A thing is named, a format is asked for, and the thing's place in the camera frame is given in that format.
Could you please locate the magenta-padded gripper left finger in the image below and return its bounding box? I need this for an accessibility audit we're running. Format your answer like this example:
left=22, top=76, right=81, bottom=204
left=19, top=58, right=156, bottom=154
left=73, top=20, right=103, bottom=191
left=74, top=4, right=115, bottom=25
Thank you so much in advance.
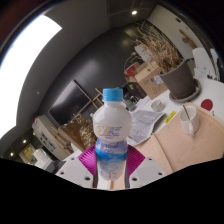
left=54, top=144, right=99, bottom=190

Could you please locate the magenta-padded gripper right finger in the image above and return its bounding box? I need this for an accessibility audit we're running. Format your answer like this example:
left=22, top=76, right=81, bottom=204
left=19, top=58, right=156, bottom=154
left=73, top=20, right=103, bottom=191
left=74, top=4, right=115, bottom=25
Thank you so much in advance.
left=124, top=144, right=168, bottom=190

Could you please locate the white blue-capped drink bottle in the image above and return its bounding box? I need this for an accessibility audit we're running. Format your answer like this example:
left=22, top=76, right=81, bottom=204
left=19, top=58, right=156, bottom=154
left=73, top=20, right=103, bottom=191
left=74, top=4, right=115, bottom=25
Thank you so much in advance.
left=92, top=87, right=133, bottom=182

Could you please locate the printed paper sheet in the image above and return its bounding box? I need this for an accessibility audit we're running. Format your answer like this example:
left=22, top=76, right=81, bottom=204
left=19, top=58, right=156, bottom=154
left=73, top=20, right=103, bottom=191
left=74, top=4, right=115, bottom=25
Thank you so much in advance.
left=127, top=109, right=167, bottom=147

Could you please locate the white cabinet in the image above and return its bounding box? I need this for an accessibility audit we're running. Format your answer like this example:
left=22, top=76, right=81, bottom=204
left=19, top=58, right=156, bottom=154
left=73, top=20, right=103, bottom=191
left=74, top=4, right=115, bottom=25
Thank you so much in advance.
left=31, top=114, right=68, bottom=162

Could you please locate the beige mat with wooden strips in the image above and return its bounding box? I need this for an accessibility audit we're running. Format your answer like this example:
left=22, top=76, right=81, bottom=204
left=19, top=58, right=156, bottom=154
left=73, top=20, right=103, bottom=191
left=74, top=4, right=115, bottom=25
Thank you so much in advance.
left=134, top=101, right=224, bottom=176

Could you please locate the yellow packet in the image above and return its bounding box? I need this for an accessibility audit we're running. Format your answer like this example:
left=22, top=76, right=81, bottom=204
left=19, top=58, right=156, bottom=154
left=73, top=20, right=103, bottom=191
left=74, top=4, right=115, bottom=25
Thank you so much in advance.
left=163, top=110, right=177, bottom=124

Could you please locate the small round glass jar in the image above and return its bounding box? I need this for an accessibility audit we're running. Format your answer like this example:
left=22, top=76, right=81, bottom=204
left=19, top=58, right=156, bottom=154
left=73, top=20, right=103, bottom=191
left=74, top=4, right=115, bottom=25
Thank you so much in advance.
left=150, top=99, right=166, bottom=113

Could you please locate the white ceramic mug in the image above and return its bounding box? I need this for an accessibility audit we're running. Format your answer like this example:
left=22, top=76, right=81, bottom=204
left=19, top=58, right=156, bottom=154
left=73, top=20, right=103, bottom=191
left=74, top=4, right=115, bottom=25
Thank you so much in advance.
left=179, top=105, right=200, bottom=136

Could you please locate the wooden stir stick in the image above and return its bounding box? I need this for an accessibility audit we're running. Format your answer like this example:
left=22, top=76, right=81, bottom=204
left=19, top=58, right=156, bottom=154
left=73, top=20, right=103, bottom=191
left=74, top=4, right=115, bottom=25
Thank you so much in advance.
left=182, top=104, right=191, bottom=121

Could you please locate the wooden easel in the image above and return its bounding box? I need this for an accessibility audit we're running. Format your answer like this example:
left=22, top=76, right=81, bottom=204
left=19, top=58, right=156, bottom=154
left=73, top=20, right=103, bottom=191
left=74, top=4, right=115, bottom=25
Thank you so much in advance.
left=89, top=87, right=104, bottom=109

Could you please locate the brown cardboard box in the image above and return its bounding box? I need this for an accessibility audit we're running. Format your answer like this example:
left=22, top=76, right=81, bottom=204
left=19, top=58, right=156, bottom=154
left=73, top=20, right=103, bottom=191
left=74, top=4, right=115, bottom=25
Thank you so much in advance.
left=133, top=61, right=169, bottom=100

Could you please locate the flat round red coaster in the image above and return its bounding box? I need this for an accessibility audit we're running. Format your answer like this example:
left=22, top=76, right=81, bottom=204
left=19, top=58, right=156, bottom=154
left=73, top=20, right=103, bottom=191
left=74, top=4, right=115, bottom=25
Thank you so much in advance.
left=200, top=98, right=214, bottom=112

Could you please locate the grey pot with dried plant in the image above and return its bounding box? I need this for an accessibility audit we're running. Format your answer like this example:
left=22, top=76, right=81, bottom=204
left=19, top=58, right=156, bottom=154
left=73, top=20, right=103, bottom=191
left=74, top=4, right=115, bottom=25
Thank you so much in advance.
left=133, top=21, right=196, bottom=100

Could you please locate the long ceiling light panel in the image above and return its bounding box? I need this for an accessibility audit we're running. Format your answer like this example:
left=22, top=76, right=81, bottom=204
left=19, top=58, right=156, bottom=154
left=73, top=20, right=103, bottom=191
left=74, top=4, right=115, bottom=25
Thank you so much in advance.
left=0, top=14, right=63, bottom=138

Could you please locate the wooden figure sculpture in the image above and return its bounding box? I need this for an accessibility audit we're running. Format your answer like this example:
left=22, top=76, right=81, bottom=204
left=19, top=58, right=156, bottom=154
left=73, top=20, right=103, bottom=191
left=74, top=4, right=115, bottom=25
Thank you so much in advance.
left=179, top=29, right=198, bottom=49

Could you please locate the black wall screen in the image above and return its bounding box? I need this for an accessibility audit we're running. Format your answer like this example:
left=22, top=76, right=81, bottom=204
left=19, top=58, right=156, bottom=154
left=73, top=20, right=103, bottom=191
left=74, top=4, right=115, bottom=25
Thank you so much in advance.
left=48, top=79, right=93, bottom=128

